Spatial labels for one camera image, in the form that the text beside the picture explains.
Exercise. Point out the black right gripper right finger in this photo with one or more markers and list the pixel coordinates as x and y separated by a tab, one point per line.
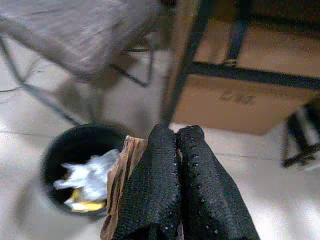
207	200

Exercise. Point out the large brown cardboard box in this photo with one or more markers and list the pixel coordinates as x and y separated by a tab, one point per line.
225	112

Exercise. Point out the crumpled white plastic bag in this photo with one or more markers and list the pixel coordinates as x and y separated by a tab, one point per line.
92	175

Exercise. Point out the black stand base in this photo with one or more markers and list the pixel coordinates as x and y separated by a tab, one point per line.
297	132

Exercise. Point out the yellow paper packaging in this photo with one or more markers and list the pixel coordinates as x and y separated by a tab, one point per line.
87	206

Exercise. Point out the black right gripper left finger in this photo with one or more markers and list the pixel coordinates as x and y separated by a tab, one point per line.
152	185

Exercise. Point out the brown cardboard scrap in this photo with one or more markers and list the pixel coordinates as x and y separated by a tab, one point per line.
120	175

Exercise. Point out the black metal table frame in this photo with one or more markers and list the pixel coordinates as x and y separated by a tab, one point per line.
250	75

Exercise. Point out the black round rubbish bin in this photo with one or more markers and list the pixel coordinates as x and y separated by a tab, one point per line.
75	138

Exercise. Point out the grey folding table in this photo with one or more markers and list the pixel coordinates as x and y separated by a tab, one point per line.
62	32

